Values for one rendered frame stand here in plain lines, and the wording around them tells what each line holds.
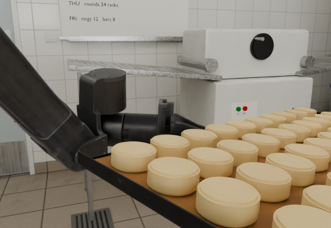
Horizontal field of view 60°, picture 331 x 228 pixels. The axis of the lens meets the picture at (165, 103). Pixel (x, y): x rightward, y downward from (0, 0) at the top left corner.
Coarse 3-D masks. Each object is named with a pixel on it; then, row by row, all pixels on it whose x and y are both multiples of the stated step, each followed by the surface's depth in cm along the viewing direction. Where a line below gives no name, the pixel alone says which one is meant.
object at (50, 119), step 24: (0, 48) 29; (0, 72) 30; (24, 72) 32; (0, 96) 31; (24, 96) 33; (48, 96) 35; (24, 120) 34; (48, 120) 35; (72, 120) 38; (48, 144) 36; (72, 144) 39; (72, 168) 40
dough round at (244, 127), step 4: (232, 120) 50; (236, 120) 50; (228, 124) 47; (232, 124) 46; (236, 124) 47; (240, 124) 47; (244, 124) 47; (248, 124) 47; (252, 124) 47; (236, 128) 46; (240, 128) 45; (244, 128) 45; (248, 128) 45; (252, 128) 46; (240, 132) 45; (244, 132) 45; (248, 132) 45; (252, 132) 46; (240, 136) 45
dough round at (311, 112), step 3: (294, 108) 69; (297, 108) 68; (300, 108) 68; (303, 108) 68; (306, 108) 68; (309, 108) 69; (306, 111) 65; (309, 111) 65; (312, 111) 65; (315, 111) 66; (309, 114) 65; (312, 114) 65
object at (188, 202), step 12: (108, 156) 34; (132, 180) 28; (144, 180) 28; (324, 180) 31; (156, 192) 26; (300, 192) 28; (180, 204) 24; (192, 204) 24; (264, 204) 25; (276, 204) 25; (288, 204) 25; (300, 204) 25; (264, 216) 23
